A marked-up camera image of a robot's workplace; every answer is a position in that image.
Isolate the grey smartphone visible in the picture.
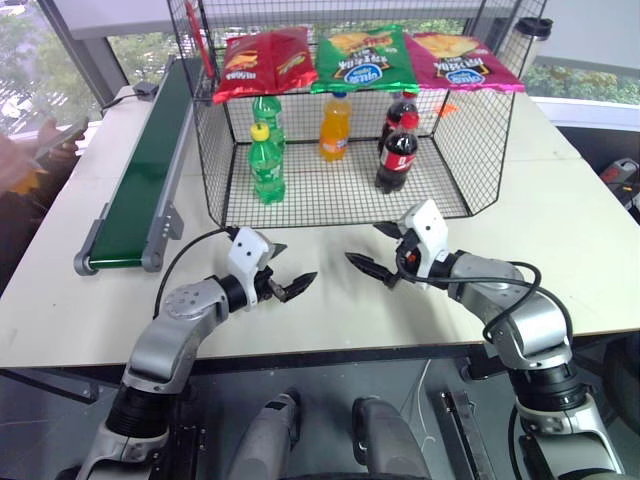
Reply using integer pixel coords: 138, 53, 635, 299
31, 123, 90, 162

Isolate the cola bottle red label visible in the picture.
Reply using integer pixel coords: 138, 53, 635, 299
384, 91, 421, 136
374, 110, 421, 194

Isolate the grey tumbler black lid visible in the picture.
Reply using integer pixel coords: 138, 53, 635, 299
498, 16, 554, 80

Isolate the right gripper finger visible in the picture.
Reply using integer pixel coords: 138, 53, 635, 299
373, 220, 408, 242
344, 251, 399, 291

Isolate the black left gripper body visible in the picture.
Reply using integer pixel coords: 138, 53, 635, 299
254, 266, 284, 303

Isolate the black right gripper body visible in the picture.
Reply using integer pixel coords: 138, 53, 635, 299
394, 229, 420, 280

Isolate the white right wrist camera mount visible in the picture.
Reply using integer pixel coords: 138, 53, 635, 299
401, 199, 452, 292

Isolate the grey rounded robot leg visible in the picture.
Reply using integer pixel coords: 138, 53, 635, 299
238, 388, 303, 480
349, 396, 432, 480

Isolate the green soda bottle yellow cap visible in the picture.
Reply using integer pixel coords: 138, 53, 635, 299
248, 123, 288, 206

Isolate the pink chips bag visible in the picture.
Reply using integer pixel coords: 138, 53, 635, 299
403, 31, 527, 94

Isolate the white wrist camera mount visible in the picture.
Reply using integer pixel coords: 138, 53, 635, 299
227, 226, 274, 311
401, 199, 452, 292

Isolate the black adapter cable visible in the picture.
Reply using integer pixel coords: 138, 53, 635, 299
101, 91, 139, 110

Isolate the green chips bag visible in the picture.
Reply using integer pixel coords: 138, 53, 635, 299
310, 23, 421, 96

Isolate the bystander hand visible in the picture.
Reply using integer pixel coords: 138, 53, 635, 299
29, 116, 90, 162

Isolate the black wire mesh shelf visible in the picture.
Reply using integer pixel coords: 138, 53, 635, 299
167, 0, 517, 230

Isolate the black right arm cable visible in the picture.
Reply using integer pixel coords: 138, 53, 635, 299
397, 249, 545, 347

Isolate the red black power tool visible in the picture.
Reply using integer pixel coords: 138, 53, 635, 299
598, 156, 640, 214

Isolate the orange soda bottle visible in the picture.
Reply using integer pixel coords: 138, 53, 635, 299
319, 91, 352, 164

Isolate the black metal rail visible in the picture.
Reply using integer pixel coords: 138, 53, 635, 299
438, 391, 497, 480

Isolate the red hanging strip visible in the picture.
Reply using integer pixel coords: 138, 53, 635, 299
183, 0, 222, 79

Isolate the red chips bag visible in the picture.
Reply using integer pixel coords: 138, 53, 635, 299
212, 25, 319, 105

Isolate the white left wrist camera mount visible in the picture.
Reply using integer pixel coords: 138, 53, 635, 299
227, 226, 274, 311

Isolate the thin white cable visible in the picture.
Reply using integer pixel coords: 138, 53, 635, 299
398, 358, 437, 454

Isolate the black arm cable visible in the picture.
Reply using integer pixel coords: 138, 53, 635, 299
397, 249, 545, 347
157, 227, 239, 316

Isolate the bystander pink sleeved arm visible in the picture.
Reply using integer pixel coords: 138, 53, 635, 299
0, 130, 44, 197

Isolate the green conveyor belt grey frame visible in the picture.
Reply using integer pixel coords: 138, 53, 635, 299
73, 54, 202, 275

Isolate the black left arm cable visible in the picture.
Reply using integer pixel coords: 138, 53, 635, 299
157, 227, 239, 316

